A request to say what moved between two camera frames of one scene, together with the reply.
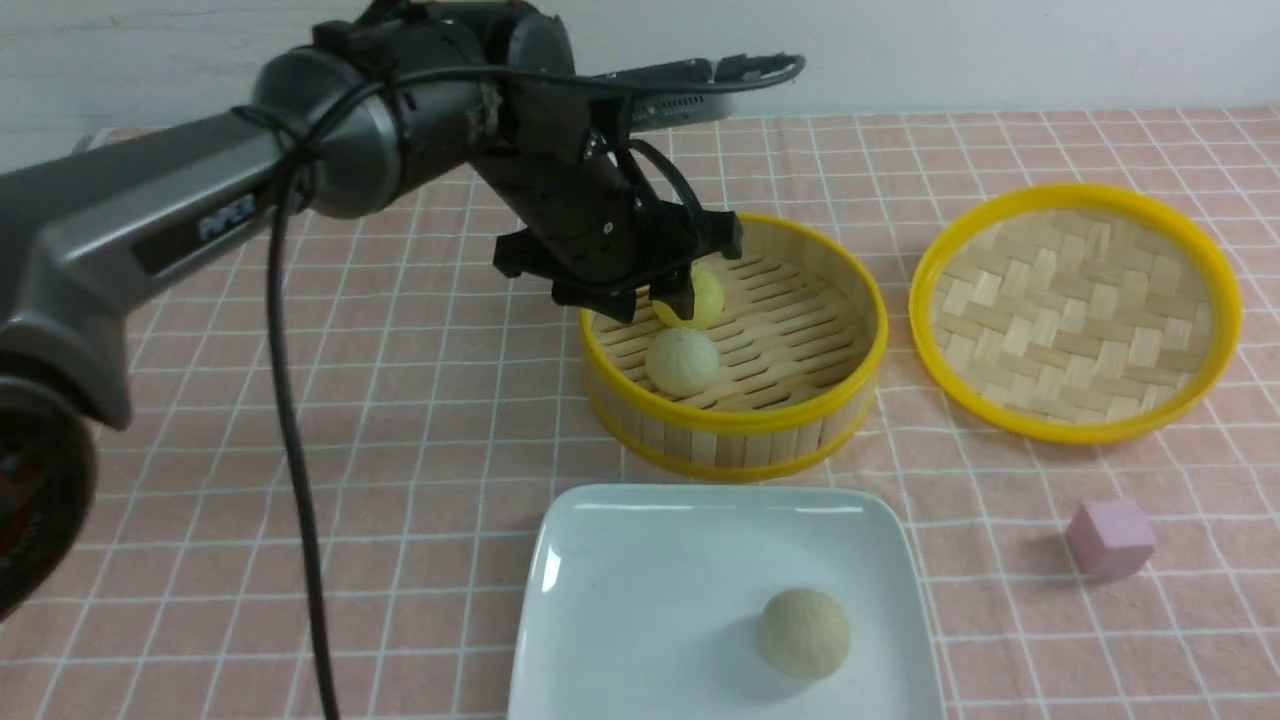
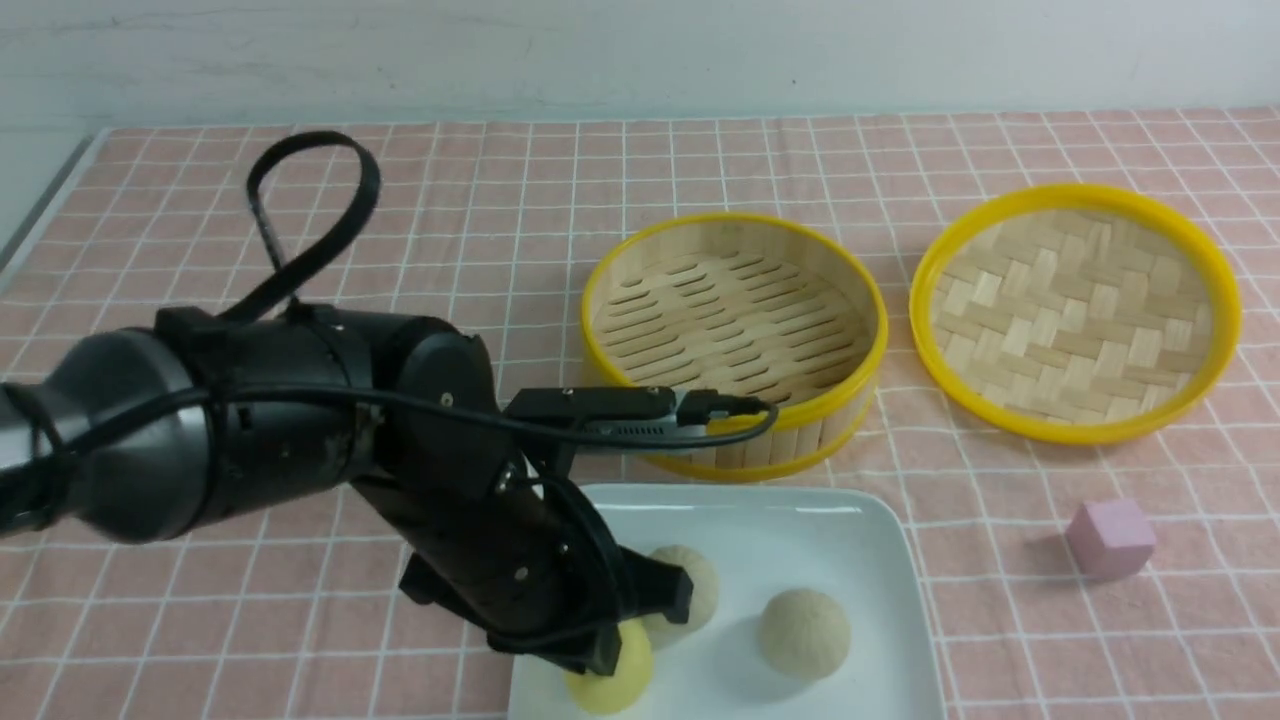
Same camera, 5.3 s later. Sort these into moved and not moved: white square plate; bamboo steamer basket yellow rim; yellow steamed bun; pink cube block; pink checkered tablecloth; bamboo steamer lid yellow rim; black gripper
Moved: yellow steamed bun; black gripper
Not moved: bamboo steamer lid yellow rim; pink checkered tablecloth; white square plate; bamboo steamer basket yellow rim; pink cube block
